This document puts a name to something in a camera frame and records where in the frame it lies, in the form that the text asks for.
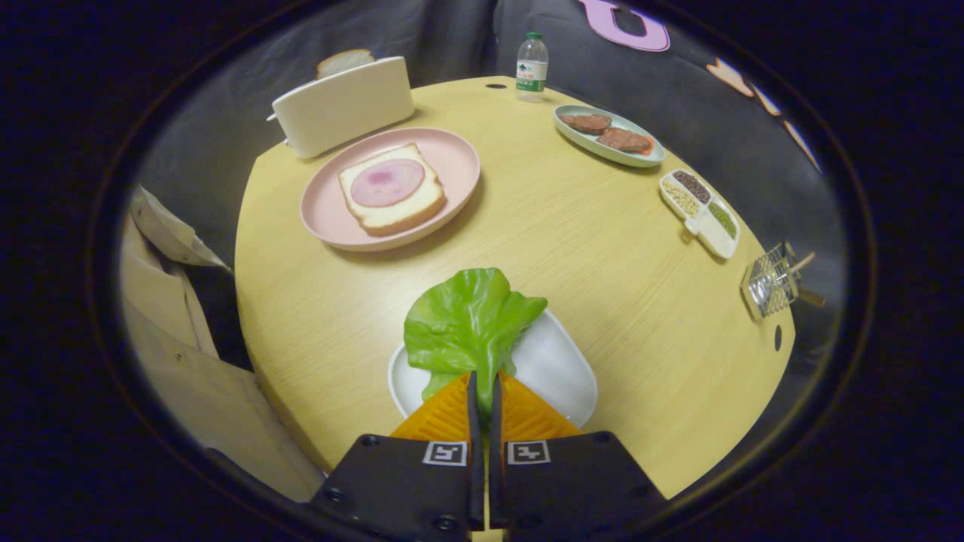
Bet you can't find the pink ham slice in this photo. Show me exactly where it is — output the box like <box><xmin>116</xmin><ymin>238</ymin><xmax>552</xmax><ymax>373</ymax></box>
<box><xmin>350</xmin><ymin>158</ymin><xmax>426</xmax><ymax>208</ymax></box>

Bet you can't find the pale green oval plate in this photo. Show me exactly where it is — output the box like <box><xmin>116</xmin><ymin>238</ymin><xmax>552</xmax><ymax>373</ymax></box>
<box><xmin>554</xmin><ymin>104</ymin><xmax>667</xmax><ymax>169</ymax></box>

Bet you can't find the brown meat patty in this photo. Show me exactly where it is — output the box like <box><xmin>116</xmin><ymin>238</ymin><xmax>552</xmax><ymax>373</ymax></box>
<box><xmin>560</xmin><ymin>113</ymin><xmax>612</xmax><ymax>136</ymax></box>
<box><xmin>596</xmin><ymin>127</ymin><xmax>653</xmax><ymax>155</ymax></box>

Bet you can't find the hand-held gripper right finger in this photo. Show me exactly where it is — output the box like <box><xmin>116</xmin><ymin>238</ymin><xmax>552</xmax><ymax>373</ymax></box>
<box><xmin>488</xmin><ymin>370</ymin><xmax>667</xmax><ymax>542</ymax></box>

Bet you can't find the plain bread slice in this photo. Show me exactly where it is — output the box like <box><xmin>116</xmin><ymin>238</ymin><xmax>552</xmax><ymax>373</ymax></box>
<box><xmin>316</xmin><ymin>49</ymin><xmax>376</xmax><ymax>80</ymax></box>

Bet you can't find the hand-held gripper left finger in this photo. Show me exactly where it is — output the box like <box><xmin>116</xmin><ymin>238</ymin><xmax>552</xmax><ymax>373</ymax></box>
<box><xmin>310</xmin><ymin>370</ymin><xmax>485</xmax><ymax>542</ymax></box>

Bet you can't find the clear plastic water bottle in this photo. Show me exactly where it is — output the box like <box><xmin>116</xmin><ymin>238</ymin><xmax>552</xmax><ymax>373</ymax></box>
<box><xmin>515</xmin><ymin>32</ymin><xmax>550</xmax><ymax>103</ymax></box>

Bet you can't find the white three-compartment condiment dish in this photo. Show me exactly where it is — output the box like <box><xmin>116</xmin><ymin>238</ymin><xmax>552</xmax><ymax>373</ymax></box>
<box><xmin>659</xmin><ymin>169</ymin><xmax>741</xmax><ymax>260</ymax></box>

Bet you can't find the pink round plate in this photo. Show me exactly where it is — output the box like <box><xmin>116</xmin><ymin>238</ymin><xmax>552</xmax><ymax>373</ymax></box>
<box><xmin>300</xmin><ymin>126</ymin><xmax>481</xmax><ymax>252</ymax></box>

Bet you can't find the white plate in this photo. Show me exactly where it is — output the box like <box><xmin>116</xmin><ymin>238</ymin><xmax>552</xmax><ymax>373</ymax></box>
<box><xmin>387</xmin><ymin>309</ymin><xmax>599</xmax><ymax>428</ymax></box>

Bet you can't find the clear square glass container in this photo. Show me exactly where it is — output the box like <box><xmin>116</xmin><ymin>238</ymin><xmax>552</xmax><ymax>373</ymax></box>
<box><xmin>740</xmin><ymin>242</ymin><xmax>801</xmax><ymax>319</ymax></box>

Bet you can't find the white toaster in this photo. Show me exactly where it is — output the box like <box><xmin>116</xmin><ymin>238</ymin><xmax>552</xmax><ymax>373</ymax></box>
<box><xmin>267</xmin><ymin>56</ymin><xmax>415</xmax><ymax>160</ymax></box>

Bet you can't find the bread slice under ham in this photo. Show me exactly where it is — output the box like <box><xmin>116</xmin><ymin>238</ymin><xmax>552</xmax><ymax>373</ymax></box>
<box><xmin>337</xmin><ymin>143</ymin><xmax>447</xmax><ymax>237</ymax></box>

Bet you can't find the green lettuce leaf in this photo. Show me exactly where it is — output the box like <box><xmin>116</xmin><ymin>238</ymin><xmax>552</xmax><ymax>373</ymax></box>
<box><xmin>404</xmin><ymin>267</ymin><xmax>549</xmax><ymax>419</ymax></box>

